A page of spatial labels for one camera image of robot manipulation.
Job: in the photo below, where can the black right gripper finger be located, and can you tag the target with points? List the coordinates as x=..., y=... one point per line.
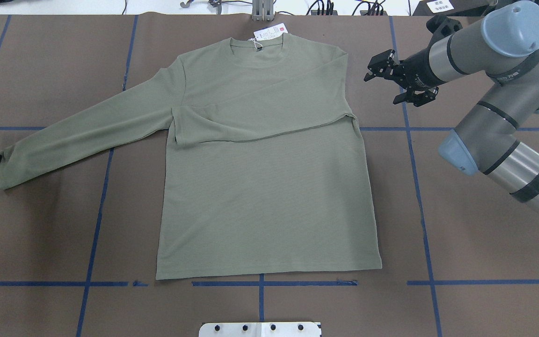
x=417, y=99
x=386, y=65

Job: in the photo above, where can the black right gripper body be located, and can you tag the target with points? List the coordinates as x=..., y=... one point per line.
x=418, y=70

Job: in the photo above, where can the white paper clothing tag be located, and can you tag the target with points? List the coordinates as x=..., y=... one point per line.
x=270, y=32

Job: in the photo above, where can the aluminium frame post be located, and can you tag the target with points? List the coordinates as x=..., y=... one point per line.
x=263, y=10

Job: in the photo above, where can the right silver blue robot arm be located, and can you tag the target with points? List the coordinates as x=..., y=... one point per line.
x=505, y=46

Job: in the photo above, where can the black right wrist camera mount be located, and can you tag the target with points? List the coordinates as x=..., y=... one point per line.
x=442, y=27

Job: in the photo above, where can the olive green long-sleeve shirt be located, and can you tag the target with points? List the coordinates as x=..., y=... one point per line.
x=265, y=162

